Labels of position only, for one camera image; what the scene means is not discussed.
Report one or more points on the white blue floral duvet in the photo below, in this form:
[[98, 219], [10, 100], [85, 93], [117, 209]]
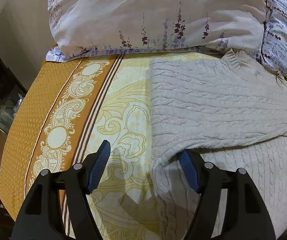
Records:
[[274, 45]]

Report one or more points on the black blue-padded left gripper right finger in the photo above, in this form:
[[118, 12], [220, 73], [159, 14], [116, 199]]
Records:
[[230, 205]]

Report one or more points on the white floral pillow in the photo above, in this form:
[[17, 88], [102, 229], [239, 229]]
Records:
[[98, 27]]

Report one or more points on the yellow orange patterned bedsheet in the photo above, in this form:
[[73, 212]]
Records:
[[69, 110]]

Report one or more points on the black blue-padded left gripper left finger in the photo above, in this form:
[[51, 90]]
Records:
[[40, 216]]

